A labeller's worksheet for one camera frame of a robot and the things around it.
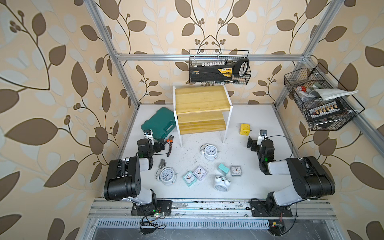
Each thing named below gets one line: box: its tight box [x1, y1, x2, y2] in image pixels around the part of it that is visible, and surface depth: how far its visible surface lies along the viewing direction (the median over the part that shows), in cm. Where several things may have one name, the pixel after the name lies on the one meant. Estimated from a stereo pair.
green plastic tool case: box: [141, 107, 177, 140], surface depth 104 cm
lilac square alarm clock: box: [193, 166, 208, 181], surface depth 86 cm
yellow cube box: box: [240, 123, 251, 136], surface depth 103 cm
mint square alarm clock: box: [183, 171, 197, 187], surface depth 84 cm
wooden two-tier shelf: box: [173, 82, 233, 148], surface depth 82 cm
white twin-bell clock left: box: [155, 167, 178, 185], surface depth 84 cm
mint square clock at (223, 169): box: [218, 163, 230, 177], surface depth 84 cm
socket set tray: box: [308, 100, 347, 120], surface depth 68 cm
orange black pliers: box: [166, 135, 174, 157], surface depth 101 cm
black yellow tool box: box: [189, 58, 250, 83], surface depth 86 cm
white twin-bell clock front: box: [214, 176, 231, 192], surface depth 77 cm
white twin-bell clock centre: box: [199, 144, 219, 160], surface depth 93 cm
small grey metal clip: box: [158, 158, 167, 169], surface depth 91 cm
